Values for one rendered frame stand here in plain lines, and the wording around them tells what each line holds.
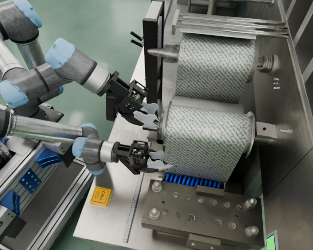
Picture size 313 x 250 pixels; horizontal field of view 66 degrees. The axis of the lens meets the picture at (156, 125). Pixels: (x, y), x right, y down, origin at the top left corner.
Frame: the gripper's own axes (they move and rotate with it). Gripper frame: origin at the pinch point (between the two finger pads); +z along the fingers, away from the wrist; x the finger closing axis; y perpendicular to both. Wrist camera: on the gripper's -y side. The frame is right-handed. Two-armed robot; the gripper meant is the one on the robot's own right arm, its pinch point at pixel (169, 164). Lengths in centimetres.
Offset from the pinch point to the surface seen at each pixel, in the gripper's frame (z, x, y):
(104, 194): -24.4, -9.1, -16.6
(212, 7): 8, 76, 20
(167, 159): -1.0, -0.3, 3.5
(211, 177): 15.5, -0.3, -3.9
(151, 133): -8.4, 9.2, 4.7
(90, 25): -149, 259, -109
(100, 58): -111, 189, -109
